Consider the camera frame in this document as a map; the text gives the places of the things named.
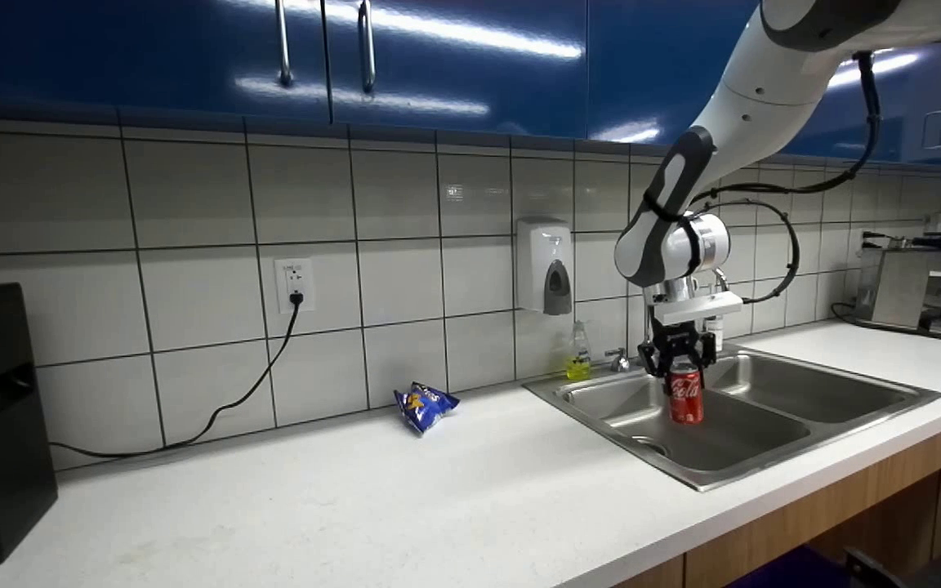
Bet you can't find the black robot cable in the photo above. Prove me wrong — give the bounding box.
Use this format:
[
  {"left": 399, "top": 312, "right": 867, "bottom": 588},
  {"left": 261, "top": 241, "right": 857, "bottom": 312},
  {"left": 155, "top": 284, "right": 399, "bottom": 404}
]
[{"left": 690, "top": 50, "right": 888, "bottom": 307}]

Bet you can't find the red soda can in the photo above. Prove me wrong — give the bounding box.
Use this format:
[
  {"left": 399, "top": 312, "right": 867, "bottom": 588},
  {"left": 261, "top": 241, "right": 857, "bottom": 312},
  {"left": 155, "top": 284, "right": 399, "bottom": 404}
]
[{"left": 665, "top": 356, "right": 711, "bottom": 429}]

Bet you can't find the black box appliance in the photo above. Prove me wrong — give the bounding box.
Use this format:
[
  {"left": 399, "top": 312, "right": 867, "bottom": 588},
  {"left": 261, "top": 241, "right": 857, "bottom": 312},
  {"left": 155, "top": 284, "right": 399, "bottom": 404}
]
[{"left": 0, "top": 282, "right": 64, "bottom": 565}]

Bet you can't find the white wall power outlet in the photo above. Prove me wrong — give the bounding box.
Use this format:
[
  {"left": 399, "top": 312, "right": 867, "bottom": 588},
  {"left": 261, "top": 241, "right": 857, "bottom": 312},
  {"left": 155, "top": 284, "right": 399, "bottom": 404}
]
[{"left": 273, "top": 254, "right": 322, "bottom": 319}]

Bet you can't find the stainless steel double sink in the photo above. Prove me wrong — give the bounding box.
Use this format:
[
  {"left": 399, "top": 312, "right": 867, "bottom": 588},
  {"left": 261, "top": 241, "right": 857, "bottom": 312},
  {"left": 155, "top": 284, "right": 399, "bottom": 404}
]
[{"left": 523, "top": 344, "right": 941, "bottom": 493}]

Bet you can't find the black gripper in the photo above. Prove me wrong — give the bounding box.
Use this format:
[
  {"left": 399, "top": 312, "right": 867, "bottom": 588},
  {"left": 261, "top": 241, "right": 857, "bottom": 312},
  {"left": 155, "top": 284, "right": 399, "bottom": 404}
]
[{"left": 638, "top": 318, "right": 723, "bottom": 383}]

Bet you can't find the black power cord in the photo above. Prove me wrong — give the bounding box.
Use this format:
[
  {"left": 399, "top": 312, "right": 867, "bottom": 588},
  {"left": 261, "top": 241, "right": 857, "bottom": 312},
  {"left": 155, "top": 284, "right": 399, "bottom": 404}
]
[{"left": 47, "top": 287, "right": 310, "bottom": 465}]

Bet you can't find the blue upper cabinet door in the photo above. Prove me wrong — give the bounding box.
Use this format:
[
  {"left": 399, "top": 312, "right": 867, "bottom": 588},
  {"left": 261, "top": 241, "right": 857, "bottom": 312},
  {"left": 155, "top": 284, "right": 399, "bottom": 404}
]
[
  {"left": 0, "top": 0, "right": 333, "bottom": 135},
  {"left": 777, "top": 39, "right": 941, "bottom": 174},
  {"left": 325, "top": 0, "right": 768, "bottom": 156}
]

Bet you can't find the silver coffee machine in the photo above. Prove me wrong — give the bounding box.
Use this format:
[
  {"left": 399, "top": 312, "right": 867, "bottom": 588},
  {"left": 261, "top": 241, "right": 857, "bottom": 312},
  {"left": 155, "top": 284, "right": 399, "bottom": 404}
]
[{"left": 854, "top": 223, "right": 941, "bottom": 346}]

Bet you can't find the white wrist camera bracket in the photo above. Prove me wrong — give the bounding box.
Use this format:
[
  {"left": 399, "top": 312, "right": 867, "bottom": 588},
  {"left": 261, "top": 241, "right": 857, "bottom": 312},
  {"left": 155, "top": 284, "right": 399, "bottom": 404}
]
[{"left": 646, "top": 287, "right": 749, "bottom": 329}]

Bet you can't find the white wall soap dispenser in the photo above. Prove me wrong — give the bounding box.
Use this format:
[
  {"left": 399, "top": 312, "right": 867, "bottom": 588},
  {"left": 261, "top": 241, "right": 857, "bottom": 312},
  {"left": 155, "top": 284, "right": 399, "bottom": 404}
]
[{"left": 512, "top": 219, "right": 579, "bottom": 319}]

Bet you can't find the clear dish soap bottle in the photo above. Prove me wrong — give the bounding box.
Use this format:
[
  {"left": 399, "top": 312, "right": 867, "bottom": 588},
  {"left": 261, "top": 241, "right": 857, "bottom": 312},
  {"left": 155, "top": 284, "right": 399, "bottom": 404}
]
[{"left": 559, "top": 318, "right": 601, "bottom": 385}]

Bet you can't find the chrome sink faucet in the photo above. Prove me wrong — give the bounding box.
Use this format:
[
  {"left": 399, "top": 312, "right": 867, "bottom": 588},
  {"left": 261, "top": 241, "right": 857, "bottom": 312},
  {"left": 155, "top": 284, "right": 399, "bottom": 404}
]
[{"left": 601, "top": 344, "right": 646, "bottom": 374}]

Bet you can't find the silver upper cabinet handle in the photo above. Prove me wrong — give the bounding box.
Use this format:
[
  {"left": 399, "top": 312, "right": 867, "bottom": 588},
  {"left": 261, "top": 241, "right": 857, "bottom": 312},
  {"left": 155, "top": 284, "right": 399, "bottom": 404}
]
[
  {"left": 353, "top": 0, "right": 381, "bottom": 99},
  {"left": 273, "top": 0, "right": 299, "bottom": 90}
]

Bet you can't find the blue chips bag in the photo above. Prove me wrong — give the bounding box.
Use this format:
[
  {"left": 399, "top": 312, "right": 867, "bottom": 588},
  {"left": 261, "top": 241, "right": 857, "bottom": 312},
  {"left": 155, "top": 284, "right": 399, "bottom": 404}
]
[{"left": 388, "top": 378, "right": 464, "bottom": 441}]

